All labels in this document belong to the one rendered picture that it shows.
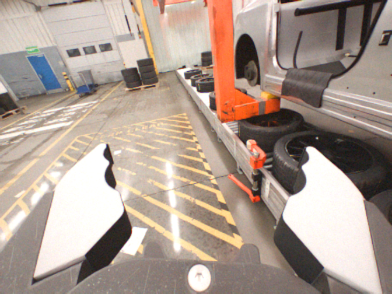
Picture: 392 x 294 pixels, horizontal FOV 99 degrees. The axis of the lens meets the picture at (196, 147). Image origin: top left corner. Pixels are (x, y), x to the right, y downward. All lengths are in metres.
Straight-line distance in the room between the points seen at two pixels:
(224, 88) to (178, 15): 10.85
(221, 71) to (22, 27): 13.04
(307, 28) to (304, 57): 0.24
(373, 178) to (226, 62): 1.33
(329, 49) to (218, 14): 1.22
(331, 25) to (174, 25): 10.62
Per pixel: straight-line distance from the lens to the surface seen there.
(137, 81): 7.77
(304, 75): 1.62
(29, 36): 13.98
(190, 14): 12.56
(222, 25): 1.73
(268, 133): 1.75
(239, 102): 1.89
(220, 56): 1.72
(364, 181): 1.36
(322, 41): 2.32
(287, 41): 2.09
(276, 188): 1.30
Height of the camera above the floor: 1.30
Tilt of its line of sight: 31 degrees down
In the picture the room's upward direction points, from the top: 10 degrees counter-clockwise
